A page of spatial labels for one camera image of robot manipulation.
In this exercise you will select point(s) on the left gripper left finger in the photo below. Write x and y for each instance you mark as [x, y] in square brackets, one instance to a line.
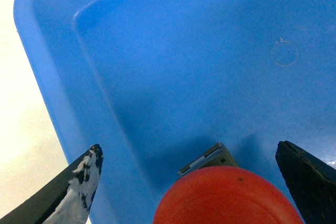
[68, 197]

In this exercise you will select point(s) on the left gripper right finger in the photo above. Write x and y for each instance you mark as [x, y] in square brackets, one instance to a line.
[311, 182]

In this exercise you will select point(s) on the red mushroom push button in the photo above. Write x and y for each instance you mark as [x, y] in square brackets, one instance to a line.
[214, 189]

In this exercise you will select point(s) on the blue plastic tray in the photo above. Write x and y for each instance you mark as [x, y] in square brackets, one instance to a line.
[158, 82]

